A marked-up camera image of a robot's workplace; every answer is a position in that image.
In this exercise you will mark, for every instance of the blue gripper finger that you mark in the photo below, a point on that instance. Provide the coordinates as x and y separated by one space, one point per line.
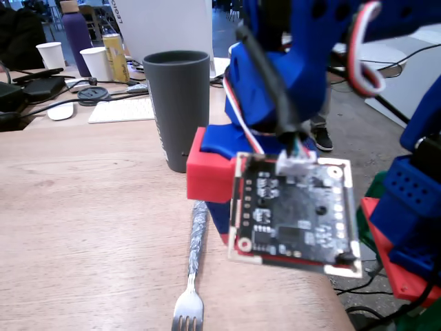
218 215

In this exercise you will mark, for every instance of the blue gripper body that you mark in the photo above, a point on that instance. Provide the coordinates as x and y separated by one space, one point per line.
220 143

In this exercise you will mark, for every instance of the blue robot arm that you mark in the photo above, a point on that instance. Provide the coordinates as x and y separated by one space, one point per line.
410 207

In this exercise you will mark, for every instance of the dark gray glass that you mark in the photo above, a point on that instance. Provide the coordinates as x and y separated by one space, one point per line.
179 110

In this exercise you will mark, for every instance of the black shoe of bystander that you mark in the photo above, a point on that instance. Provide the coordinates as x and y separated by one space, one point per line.
323 139

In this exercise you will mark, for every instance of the green table clamp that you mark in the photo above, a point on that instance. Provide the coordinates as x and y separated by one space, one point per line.
420 320
373 186

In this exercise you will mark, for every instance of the white keyboard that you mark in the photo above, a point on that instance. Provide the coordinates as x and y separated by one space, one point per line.
120 110

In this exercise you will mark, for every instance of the silver Legion laptop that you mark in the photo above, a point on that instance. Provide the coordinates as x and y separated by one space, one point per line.
165 27

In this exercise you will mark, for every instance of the black round lid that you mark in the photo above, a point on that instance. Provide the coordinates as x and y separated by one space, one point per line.
93 93

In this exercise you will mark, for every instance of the yellow drink can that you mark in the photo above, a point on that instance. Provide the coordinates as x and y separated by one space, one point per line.
115 58

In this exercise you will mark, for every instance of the white computer mouse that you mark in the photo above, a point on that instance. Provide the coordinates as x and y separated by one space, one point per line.
61 111

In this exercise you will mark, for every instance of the white small adapter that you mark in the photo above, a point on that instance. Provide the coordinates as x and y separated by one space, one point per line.
76 82

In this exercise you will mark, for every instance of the white paper cup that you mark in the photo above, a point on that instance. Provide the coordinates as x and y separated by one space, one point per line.
51 55
96 63

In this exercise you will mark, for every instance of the black flat box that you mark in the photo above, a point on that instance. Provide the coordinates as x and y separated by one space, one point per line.
44 88

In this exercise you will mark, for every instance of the purple bottle with wooden cap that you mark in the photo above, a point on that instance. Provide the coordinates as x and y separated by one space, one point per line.
77 41

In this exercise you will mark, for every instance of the black phone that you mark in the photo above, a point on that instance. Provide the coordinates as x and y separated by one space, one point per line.
38 74

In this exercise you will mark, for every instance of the dark gray desk device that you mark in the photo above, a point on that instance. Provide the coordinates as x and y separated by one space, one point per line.
10 98

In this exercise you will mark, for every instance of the person in black clothes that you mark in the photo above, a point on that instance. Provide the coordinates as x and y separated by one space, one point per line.
19 38

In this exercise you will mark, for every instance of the black camera circuit board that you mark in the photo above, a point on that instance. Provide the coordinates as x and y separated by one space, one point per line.
296 213

